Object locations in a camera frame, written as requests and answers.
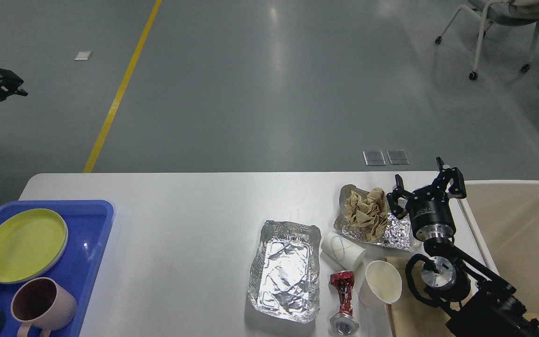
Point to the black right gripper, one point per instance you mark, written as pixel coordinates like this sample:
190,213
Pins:
428,208

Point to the yellow plastic plate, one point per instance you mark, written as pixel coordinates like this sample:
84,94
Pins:
31,243

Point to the pink mug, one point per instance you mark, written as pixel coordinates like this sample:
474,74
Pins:
42,303

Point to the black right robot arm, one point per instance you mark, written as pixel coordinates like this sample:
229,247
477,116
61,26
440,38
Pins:
479,302

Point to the small crumpled foil tray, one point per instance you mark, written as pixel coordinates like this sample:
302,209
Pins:
398,234

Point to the right floor socket plate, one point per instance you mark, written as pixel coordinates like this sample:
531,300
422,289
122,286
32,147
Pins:
398,157

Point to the floor socket plate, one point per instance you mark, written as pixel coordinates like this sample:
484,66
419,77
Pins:
374,158
398,157

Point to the crumpled brown paper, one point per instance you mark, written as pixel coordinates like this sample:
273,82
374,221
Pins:
368,214

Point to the left floor socket plate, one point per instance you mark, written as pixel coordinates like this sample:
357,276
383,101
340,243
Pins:
374,158

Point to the lying white paper cup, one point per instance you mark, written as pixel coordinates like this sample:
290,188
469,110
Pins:
348,254

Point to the crushed white paper cup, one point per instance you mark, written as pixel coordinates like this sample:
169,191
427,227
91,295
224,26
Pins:
381,284

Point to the beige plastic bin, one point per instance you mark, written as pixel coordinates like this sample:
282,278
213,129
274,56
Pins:
506,213

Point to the brown paper sheet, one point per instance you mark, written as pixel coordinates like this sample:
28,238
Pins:
410,317

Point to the pale green plate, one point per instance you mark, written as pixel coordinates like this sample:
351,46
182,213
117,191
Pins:
32,246

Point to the crushed red can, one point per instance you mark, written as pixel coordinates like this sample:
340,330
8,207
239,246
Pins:
343,322

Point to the blue plastic tray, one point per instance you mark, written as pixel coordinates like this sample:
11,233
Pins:
89,223

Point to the large foil tray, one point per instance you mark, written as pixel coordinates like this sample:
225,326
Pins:
284,275

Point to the white office chair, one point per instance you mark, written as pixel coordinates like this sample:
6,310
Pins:
503,13

